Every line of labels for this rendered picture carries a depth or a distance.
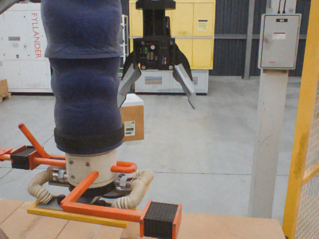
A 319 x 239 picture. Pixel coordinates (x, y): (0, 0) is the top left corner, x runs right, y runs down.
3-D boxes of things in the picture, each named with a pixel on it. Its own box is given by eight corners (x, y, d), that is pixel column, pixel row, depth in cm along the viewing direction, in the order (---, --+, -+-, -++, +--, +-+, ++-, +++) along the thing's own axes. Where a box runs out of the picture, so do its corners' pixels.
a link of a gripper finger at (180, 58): (179, 90, 58) (152, 53, 56) (179, 88, 60) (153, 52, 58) (199, 76, 57) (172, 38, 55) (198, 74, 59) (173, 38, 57)
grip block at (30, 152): (47, 160, 112) (45, 145, 111) (30, 171, 103) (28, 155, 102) (27, 158, 114) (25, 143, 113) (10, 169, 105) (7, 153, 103)
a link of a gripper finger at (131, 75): (100, 104, 55) (129, 63, 53) (108, 97, 61) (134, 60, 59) (114, 114, 56) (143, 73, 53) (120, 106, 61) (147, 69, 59)
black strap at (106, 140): (133, 129, 108) (132, 118, 107) (108, 154, 86) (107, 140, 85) (75, 125, 113) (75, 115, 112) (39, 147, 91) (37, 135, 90)
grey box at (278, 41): (292, 68, 173) (299, 14, 164) (295, 69, 168) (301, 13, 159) (257, 67, 175) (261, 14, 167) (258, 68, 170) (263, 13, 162)
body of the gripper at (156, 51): (131, 73, 52) (129, -2, 48) (138, 67, 60) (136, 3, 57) (176, 73, 51) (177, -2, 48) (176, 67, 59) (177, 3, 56)
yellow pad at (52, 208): (136, 210, 98) (136, 197, 97) (126, 229, 89) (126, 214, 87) (44, 198, 106) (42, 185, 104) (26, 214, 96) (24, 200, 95)
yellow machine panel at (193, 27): (208, 89, 909) (212, 3, 842) (211, 96, 822) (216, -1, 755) (135, 89, 923) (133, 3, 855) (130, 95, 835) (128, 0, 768)
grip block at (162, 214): (181, 220, 76) (182, 203, 74) (175, 243, 67) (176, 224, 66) (149, 216, 77) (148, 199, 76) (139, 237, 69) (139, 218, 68)
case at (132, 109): (83, 146, 288) (80, 105, 277) (80, 133, 325) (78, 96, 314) (144, 139, 306) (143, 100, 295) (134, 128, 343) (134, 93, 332)
